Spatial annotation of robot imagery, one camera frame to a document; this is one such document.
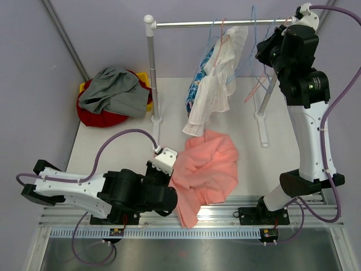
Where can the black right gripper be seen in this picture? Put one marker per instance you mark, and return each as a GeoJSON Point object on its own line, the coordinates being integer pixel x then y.
{"type": "Point", "coordinates": [265, 47]}

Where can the blue wire hanger grey skirt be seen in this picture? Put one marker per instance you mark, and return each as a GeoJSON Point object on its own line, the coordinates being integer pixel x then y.
{"type": "Point", "coordinates": [253, 17]}

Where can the blue hanger salmon skirt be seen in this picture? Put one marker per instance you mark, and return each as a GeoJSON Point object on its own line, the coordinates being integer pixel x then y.
{"type": "Point", "coordinates": [237, 72]}

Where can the white pleated skirt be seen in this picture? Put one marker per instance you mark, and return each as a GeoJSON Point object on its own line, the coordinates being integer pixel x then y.
{"type": "Point", "coordinates": [213, 93]}

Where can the salmon pink skirt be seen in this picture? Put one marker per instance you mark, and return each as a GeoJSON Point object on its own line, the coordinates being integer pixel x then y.
{"type": "Point", "coordinates": [204, 173]}

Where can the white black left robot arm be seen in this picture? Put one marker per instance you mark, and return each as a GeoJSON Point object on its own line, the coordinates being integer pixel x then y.
{"type": "Point", "coordinates": [112, 198]}

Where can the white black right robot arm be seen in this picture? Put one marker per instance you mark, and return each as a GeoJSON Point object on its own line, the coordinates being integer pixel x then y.
{"type": "Point", "coordinates": [290, 53]}

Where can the blue hanger floral skirt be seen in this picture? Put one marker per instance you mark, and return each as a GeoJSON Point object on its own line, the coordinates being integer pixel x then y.
{"type": "Point", "coordinates": [211, 36]}

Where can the silver white clothes rack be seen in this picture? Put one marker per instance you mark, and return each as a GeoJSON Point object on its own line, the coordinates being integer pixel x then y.
{"type": "Point", "coordinates": [151, 25]}

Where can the red cloth garment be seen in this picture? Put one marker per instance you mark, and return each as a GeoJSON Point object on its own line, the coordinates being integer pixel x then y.
{"type": "Point", "coordinates": [107, 119]}

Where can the empty pink wire hanger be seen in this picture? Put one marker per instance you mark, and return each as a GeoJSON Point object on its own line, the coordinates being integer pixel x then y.
{"type": "Point", "coordinates": [265, 77]}

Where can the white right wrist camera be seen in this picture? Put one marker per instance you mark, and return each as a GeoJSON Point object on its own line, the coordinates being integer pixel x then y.
{"type": "Point", "coordinates": [304, 16]}

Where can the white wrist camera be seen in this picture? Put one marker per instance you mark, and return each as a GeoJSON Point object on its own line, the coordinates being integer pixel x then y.
{"type": "Point", "coordinates": [164, 159]}
{"type": "Point", "coordinates": [304, 16]}

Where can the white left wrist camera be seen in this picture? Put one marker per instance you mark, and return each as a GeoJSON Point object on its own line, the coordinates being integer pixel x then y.
{"type": "Point", "coordinates": [164, 159]}

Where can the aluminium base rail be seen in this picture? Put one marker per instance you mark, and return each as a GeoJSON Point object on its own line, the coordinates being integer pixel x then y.
{"type": "Point", "coordinates": [219, 215]}

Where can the white slotted cable duct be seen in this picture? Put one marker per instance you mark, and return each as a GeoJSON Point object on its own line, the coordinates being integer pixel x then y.
{"type": "Point", "coordinates": [157, 233]}

